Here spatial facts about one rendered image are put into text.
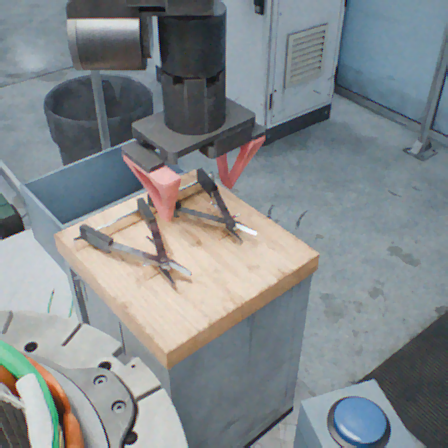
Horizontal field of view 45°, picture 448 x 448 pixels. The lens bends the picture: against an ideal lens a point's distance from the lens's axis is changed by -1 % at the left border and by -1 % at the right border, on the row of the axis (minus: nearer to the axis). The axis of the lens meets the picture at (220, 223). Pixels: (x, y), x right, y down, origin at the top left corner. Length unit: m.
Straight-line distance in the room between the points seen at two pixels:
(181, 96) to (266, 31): 2.04
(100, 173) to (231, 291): 0.29
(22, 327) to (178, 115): 0.22
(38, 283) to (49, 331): 0.51
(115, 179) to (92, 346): 0.35
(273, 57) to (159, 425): 2.27
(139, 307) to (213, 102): 0.19
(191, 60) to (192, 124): 0.06
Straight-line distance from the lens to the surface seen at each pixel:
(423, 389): 1.81
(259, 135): 0.54
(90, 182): 0.72
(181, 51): 0.46
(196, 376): 0.53
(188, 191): 0.61
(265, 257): 0.54
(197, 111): 0.48
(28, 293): 0.95
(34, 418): 0.34
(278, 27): 2.53
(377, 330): 1.93
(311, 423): 0.47
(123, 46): 0.46
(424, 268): 2.20
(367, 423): 0.46
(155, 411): 0.40
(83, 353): 0.44
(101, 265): 0.55
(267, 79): 2.61
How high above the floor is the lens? 1.43
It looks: 39 degrees down
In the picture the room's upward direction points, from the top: straight up
